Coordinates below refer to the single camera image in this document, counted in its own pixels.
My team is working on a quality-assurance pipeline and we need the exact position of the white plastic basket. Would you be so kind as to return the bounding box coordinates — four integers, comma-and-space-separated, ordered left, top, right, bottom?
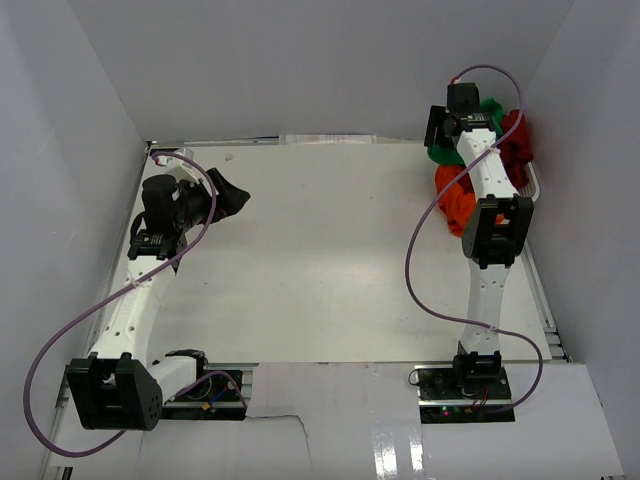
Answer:
518, 162, 540, 202

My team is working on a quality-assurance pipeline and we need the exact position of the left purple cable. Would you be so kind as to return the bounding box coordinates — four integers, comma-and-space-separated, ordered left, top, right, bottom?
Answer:
27, 151, 219, 457

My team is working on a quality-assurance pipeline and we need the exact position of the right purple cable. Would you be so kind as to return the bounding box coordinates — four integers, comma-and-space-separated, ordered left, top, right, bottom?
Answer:
404, 64, 545, 412

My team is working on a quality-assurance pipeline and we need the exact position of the green t shirt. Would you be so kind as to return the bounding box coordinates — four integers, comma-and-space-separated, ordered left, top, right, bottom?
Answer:
424, 98, 504, 166

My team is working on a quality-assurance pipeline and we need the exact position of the dark red t shirt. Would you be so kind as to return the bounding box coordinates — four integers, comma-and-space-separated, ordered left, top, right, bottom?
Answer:
500, 116, 534, 189

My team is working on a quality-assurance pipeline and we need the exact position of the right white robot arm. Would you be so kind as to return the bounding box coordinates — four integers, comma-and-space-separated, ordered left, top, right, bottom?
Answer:
425, 81, 534, 405

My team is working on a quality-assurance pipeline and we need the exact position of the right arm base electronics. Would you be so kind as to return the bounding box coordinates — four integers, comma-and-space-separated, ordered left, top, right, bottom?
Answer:
407, 367, 515, 425

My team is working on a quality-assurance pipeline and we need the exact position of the purple cable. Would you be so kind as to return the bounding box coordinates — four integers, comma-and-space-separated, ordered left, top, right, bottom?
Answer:
404, 64, 545, 412
27, 151, 219, 457

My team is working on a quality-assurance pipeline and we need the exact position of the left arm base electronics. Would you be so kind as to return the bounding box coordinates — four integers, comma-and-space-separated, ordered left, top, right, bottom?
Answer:
161, 369, 253, 421

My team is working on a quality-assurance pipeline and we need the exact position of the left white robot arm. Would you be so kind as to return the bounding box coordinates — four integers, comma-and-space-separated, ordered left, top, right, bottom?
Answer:
66, 168, 250, 431

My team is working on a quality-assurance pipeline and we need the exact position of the orange t shirt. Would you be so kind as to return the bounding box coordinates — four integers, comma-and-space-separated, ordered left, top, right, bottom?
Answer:
435, 165, 476, 237

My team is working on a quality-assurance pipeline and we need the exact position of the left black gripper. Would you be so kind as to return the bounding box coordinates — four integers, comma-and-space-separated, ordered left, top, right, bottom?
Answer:
173, 168, 250, 231

